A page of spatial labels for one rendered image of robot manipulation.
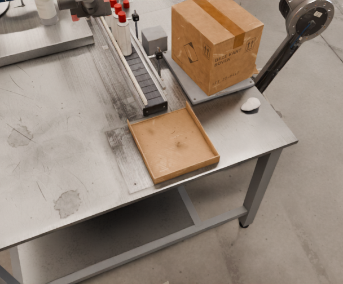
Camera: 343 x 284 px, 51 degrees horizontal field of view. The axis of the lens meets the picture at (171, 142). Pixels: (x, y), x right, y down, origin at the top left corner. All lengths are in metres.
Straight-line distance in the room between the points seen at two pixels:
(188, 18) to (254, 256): 1.30
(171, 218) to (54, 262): 0.60
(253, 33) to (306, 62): 1.77
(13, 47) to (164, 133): 0.86
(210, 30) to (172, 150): 0.48
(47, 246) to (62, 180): 0.65
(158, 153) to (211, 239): 0.88
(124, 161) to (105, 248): 0.63
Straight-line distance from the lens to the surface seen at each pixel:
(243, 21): 1.51
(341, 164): 2.60
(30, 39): 1.92
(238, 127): 1.48
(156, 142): 1.41
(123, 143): 1.42
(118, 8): 1.65
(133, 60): 1.68
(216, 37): 1.41
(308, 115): 2.79
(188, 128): 1.45
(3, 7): 2.18
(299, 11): 1.96
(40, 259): 1.94
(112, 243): 1.89
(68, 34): 1.90
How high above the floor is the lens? 1.95
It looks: 52 degrees down
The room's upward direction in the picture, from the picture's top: straight up
